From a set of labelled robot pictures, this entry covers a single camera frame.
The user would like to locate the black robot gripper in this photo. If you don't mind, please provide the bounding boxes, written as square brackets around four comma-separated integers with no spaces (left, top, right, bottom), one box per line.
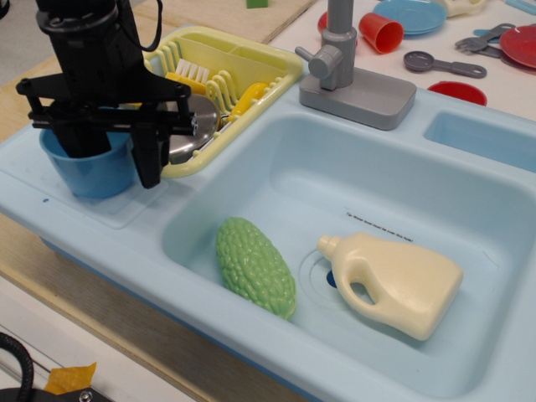
[16,1,197,188]

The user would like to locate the blue plastic cup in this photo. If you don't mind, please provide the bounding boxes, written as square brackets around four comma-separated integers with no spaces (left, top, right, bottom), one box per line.
[39,129,136,198]

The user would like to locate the blue sink drain plug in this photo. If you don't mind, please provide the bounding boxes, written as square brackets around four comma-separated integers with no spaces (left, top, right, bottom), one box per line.
[327,271,337,288]

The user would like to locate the red plastic cup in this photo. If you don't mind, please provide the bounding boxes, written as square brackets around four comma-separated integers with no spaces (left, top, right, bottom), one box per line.
[358,13,405,54]

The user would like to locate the light blue toy sink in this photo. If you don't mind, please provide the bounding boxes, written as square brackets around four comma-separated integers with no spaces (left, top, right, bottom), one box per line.
[1,62,535,401]

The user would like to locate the stainless steel pot lid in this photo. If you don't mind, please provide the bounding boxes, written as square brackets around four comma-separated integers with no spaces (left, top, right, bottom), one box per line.
[165,94,221,164]

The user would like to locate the yellow dish brush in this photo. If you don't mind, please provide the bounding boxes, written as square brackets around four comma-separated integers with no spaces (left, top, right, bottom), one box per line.
[165,59,210,95]

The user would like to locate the yellow dish drying rack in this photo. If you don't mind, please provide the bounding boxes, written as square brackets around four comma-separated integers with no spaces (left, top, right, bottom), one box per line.
[144,26,302,178]

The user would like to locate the yellow plastic utensil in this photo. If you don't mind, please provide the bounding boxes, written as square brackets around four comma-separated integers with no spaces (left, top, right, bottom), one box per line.
[228,82,268,121]

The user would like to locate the green bitter melon toy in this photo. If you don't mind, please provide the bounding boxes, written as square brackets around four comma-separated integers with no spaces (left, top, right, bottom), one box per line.
[215,217,296,320]

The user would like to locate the green block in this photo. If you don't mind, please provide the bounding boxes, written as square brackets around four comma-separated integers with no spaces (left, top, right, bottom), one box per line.
[246,0,269,9]

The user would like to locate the red plate behind faucet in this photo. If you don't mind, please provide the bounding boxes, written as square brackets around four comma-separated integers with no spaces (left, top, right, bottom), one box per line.
[317,12,328,34]

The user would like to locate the yellow tape piece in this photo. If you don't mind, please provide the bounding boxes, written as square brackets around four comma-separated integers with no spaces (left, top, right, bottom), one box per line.
[44,362,97,395]

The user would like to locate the grey toy faucet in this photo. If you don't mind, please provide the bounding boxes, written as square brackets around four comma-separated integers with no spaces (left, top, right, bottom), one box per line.
[295,1,417,131]

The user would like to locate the grey plastic spoon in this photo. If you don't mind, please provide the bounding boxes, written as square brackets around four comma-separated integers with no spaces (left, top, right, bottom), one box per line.
[403,51,487,79]

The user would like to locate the blue plastic plate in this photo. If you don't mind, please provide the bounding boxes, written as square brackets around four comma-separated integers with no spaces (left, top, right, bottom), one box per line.
[373,0,447,36]

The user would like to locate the cream detergent bottle toy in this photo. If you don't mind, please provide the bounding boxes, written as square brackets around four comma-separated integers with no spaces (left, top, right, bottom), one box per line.
[317,232,463,341]

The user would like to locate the red plastic bowl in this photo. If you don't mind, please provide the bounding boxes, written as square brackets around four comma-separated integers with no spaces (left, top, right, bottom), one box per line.
[427,81,487,106]

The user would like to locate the cream plastic container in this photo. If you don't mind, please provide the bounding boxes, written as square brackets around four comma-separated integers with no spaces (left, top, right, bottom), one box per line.
[443,0,487,18]

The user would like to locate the grey plastic fork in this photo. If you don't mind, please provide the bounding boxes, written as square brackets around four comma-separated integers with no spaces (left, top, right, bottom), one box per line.
[455,23,514,59]

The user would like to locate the red plastic plate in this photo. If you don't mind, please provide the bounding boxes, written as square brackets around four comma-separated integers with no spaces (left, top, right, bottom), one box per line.
[499,25,536,68]

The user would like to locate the black braided cable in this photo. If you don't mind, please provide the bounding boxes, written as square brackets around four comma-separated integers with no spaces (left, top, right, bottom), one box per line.
[0,332,34,402]

